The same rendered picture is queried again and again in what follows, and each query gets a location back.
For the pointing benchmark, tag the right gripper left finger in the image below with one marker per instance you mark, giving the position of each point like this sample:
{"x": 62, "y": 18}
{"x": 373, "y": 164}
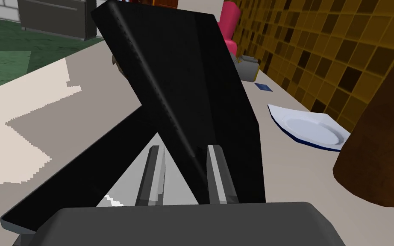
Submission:
{"x": 151, "y": 181}

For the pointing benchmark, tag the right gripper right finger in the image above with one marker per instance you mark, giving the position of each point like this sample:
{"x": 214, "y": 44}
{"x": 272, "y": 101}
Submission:
{"x": 217, "y": 181}

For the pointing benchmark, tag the small blue flat square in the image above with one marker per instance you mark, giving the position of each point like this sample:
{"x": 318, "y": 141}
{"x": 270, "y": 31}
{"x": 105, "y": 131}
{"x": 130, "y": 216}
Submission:
{"x": 263, "y": 87}

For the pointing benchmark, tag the white plate with blue rim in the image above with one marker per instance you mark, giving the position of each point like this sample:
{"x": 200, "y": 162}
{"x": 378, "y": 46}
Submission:
{"x": 311, "y": 131}

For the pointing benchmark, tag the grey toaster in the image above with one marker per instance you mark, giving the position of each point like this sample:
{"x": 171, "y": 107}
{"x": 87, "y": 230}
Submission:
{"x": 248, "y": 70}

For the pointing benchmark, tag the pink kitchen appliance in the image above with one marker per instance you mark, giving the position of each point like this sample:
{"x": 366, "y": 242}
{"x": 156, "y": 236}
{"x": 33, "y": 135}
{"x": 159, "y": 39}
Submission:
{"x": 229, "y": 24}

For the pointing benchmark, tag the brown cone-shaped object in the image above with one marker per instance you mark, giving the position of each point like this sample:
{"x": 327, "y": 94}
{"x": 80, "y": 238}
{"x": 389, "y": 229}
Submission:
{"x": 385, "y": 143}

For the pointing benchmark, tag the grey cabinet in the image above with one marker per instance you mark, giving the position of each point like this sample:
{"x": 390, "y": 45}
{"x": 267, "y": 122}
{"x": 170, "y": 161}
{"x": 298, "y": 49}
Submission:
{"x": 58, "y": 17}

